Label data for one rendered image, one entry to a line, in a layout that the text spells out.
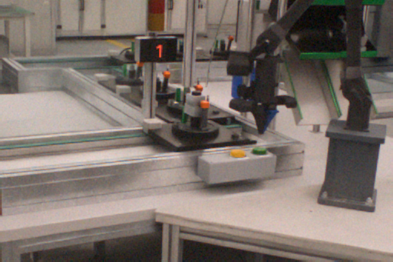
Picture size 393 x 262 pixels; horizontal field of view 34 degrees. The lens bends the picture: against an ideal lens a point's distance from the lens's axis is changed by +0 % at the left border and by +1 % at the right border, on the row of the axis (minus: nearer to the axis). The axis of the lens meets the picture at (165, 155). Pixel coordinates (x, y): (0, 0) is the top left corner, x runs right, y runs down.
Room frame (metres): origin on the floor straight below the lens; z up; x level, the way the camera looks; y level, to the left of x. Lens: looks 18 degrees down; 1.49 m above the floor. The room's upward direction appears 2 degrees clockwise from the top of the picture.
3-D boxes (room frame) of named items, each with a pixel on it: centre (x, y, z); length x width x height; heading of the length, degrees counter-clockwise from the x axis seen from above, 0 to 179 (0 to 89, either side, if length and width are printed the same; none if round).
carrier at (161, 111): (2.14, -0.07, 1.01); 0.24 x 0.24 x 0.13; 26
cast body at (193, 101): (1.88, -0.08, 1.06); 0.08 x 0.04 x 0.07; 27
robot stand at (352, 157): (1.64, -0.50, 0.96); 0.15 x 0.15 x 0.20; 71
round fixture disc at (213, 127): (1.87, -0.09, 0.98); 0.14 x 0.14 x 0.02
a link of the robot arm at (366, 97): (1.64, -0.50, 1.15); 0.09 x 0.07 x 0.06; 164
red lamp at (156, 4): (1.93, 0.04, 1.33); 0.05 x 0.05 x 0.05
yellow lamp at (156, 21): (1.93, 0.04, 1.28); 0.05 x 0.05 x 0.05
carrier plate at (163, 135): (1.87, -0.09, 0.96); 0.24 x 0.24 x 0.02; 26
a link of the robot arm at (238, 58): (1.72, -0.22, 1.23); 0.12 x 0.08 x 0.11; 74
